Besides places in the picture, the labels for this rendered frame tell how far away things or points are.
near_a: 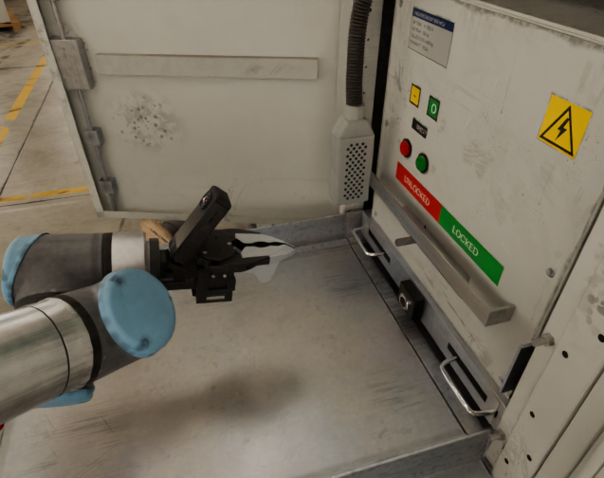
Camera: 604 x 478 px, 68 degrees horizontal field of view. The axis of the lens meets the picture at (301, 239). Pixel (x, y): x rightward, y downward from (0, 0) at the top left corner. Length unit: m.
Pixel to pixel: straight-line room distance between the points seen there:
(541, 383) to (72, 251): 0.58
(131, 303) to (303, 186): 0.71
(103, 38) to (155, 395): 0.71
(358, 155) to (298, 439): 0.50
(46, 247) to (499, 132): 0.58
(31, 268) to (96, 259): 0.07
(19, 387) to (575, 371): 0.51
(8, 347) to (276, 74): 0.73
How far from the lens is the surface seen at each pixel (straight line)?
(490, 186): 0.65
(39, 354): 0.43
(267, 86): 1.01
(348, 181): 0.88
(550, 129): 0.57
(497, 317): 0.65
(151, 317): 0.48
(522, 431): 0.66
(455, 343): 0.79
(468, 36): 0.68
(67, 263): 0.63
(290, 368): 0.81
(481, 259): 0.70
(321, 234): 1.05
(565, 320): 0.54
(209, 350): 0.85
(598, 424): 0.55
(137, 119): 1.12
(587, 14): 0.66
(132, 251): 0.63
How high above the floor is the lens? 1.49
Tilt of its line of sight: 37 degrees down
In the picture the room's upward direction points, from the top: straight up
